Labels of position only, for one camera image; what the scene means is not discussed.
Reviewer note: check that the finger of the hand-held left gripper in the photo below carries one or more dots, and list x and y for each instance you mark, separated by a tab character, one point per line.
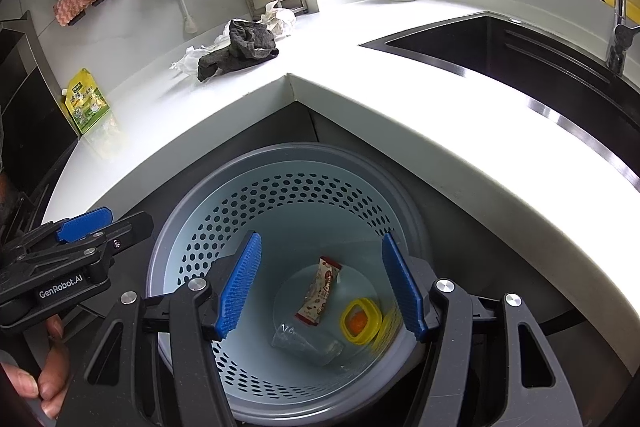
82	224
130	227

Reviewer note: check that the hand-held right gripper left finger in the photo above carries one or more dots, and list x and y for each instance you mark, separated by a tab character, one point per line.
240	287

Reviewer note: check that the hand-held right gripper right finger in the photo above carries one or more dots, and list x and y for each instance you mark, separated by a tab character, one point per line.
402	287

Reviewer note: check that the orange and yellow container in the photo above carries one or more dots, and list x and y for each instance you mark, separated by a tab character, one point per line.
360	323

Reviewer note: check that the grey perforated trash bin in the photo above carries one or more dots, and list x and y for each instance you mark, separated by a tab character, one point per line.
300	252

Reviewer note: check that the red snack wrapper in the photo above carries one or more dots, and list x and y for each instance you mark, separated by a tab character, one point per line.
317	294

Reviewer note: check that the clear plastic cup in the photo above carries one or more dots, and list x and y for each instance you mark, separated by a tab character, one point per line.
305	344

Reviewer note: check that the white tissue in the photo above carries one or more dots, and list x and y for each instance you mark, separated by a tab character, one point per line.
192	57
280	19

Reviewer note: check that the dark grey cloth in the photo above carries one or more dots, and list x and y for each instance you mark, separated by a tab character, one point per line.
245	44

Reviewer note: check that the person's left hand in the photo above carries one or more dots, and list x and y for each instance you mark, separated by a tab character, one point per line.
55	367

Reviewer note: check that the green yellow pouch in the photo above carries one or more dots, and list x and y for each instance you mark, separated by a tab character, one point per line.
87	104

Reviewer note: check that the black kitchen appliance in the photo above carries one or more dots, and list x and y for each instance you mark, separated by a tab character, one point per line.
30	107

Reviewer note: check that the white blue bottle brush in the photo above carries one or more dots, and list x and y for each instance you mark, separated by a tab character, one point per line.
189	24

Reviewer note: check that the black kitchen sink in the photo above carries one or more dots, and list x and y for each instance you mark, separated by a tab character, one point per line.
525	57

